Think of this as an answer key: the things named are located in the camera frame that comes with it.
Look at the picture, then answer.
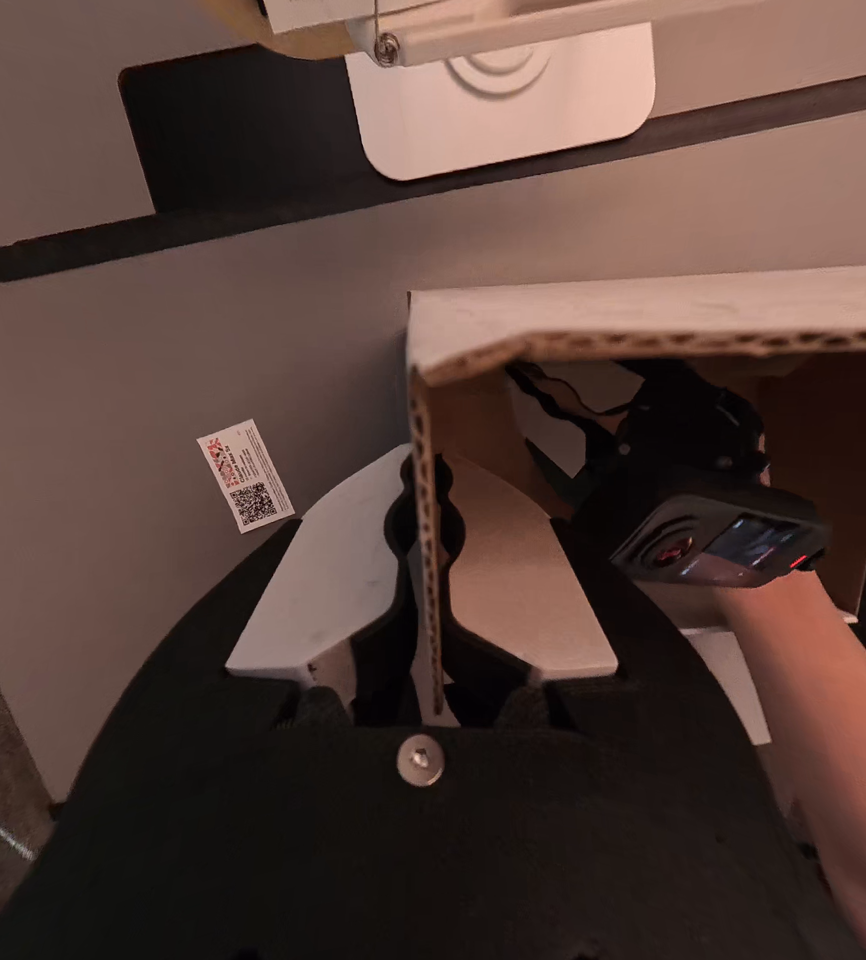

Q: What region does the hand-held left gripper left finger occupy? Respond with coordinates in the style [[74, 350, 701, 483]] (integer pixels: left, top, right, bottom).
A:
[[225, 442, 429, 705]]

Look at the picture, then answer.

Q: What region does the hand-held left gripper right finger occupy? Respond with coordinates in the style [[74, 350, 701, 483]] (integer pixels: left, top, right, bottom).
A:
[[435, 452, 621, 687]]

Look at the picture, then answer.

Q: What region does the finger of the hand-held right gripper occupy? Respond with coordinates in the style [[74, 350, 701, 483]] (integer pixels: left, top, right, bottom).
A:
[[511, 362, 647, 418], [526, 390, 623, 481]]

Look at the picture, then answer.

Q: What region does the white cardboard mailer box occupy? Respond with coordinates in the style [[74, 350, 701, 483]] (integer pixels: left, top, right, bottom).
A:
[[405, 262, 866, 745]]

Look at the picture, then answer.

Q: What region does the person's right forearm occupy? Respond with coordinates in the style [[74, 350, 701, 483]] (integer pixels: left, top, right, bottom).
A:
[[714, 573, 866, 960]]

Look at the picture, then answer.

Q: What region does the white printed label sticker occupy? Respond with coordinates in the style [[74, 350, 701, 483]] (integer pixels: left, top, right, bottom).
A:
[[196, 418, 296, 535]]

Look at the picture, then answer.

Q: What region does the white document stand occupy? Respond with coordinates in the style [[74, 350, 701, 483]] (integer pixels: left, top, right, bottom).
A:
[[260, 0, 771, 183]]

